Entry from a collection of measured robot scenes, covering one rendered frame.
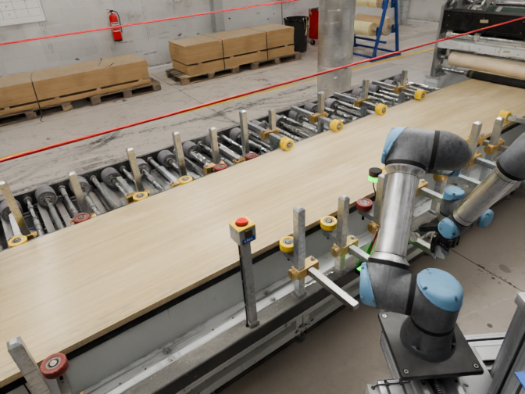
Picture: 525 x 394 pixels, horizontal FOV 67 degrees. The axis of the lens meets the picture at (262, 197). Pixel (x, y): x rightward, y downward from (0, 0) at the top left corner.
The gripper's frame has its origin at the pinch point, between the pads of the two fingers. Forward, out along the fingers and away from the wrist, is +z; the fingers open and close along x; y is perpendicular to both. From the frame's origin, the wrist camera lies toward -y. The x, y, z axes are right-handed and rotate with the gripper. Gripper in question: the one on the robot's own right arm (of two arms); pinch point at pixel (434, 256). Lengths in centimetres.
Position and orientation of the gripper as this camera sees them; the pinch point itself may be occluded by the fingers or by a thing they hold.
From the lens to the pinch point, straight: 193.8
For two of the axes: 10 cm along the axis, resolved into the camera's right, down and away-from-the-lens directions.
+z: 0.6, 8.5, 5.3
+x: 8.1, -3.5, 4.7
